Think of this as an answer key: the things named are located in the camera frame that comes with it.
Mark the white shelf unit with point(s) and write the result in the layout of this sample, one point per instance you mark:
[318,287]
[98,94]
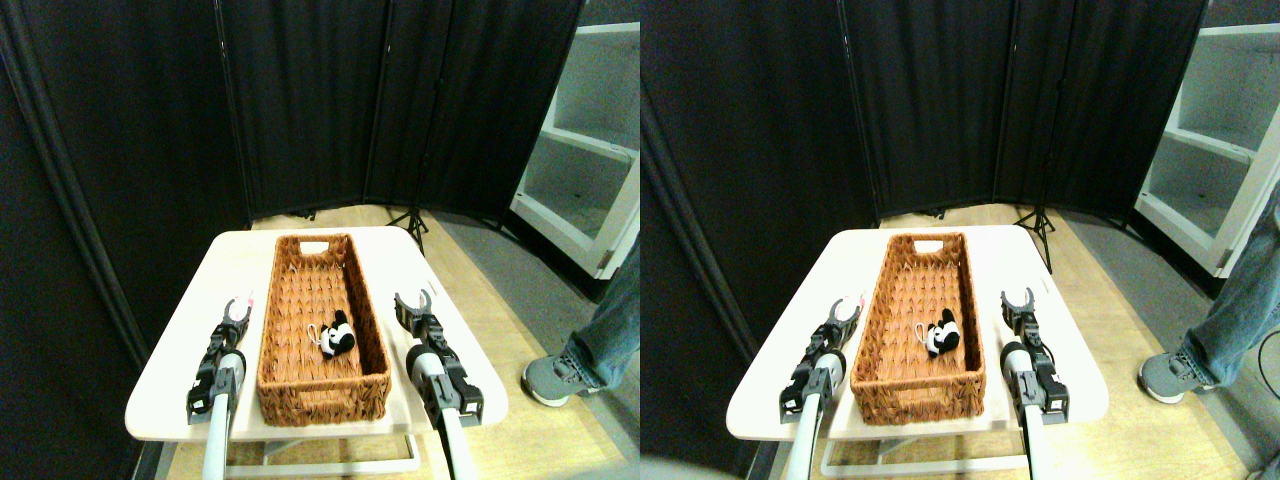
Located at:
[1200,170]
[580,180]

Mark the person's legs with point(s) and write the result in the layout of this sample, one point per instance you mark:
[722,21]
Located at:
[1170,378]
[560,378]

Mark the black and white panda toy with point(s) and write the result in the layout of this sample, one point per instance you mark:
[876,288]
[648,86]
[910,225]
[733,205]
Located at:
[340,338]
[944,335]

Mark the brown wicker basket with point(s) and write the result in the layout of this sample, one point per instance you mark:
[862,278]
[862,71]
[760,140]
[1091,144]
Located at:
[310,400]
[915,400]

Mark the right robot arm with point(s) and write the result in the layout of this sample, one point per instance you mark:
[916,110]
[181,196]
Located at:
[425,365]
[1018,362]

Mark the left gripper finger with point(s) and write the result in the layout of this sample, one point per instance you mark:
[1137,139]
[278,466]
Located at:
[830,316]
[226,314]
[856,312]
[249,310]

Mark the white table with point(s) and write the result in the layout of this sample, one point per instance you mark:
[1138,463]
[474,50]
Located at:
[230,260]
[835,262]

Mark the black curtain stand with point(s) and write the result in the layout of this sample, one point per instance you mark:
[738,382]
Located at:
[414,214]
[1040,210]

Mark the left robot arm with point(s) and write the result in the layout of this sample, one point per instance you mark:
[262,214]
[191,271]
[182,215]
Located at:
[228,368]
[830,368]

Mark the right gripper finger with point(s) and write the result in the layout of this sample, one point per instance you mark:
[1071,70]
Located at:
[403,310]
[1008,306]
[1031,304]
[427,308]

